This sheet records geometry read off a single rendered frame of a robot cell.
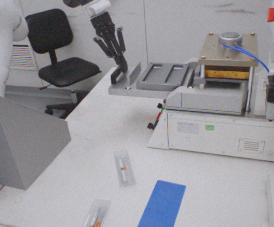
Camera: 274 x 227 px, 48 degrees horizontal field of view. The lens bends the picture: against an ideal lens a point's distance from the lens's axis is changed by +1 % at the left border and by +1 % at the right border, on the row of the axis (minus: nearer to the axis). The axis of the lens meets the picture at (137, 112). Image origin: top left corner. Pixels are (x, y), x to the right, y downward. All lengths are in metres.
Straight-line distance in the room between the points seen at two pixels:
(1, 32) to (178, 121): 0.71
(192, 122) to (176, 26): 1.65
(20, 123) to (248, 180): 0.76
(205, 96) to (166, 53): 1.74
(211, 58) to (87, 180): 0.58
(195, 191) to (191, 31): 1.82
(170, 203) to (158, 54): 1.94
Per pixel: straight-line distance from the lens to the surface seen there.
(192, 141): 1.12
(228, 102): 1.03
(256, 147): 1.12
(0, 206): 1.12
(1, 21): 1.22
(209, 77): 1.06
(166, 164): 1.11
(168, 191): 1.01
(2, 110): 0.97
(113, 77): 1.18
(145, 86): 1.12
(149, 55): 2.78
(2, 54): 1.23
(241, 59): 1.01
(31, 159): 1.11
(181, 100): 1.05
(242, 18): 2.59
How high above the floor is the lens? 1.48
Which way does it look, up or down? 31 degrees down
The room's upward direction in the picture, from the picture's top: 5 degrees counter-clockwise
